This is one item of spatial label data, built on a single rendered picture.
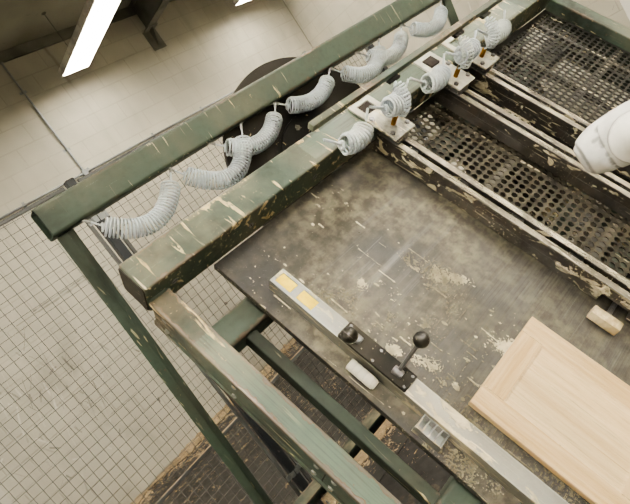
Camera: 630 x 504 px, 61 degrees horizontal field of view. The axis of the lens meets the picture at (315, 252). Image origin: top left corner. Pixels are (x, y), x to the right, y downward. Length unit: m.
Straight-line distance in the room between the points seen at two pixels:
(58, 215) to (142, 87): 5.08
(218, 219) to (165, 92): 5.50
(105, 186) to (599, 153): 1.34
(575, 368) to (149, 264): 1.05
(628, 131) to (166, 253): 1.01
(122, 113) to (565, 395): 5.74
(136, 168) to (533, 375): 1.29
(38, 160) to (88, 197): 4.33
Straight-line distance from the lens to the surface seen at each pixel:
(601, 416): 1.46
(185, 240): 1.34
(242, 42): 7.72
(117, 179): 1.79
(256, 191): 1.43
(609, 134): 1.22
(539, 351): 1.46
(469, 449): 1.27
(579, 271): 1.60
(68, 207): 1.74
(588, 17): 2.70
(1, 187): 5.93
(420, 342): 1.19
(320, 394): 1.32
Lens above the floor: 1.93
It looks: 11 degrees down
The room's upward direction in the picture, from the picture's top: 35 degrees counter-clockwise
